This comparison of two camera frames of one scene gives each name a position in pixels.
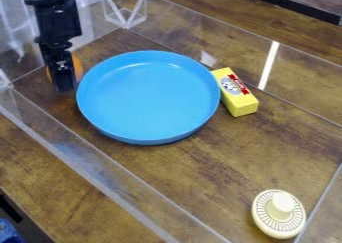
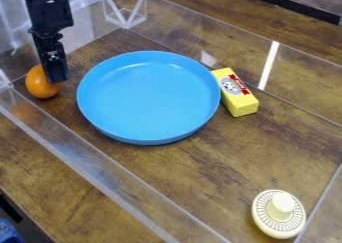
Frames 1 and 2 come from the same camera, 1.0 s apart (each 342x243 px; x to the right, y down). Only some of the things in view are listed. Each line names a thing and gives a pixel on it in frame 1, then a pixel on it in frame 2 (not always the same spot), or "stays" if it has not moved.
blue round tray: [147, 97] stays
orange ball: [78, 68] to [39, 86]
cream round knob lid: [280, 213] stays
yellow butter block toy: [237, 96] stays
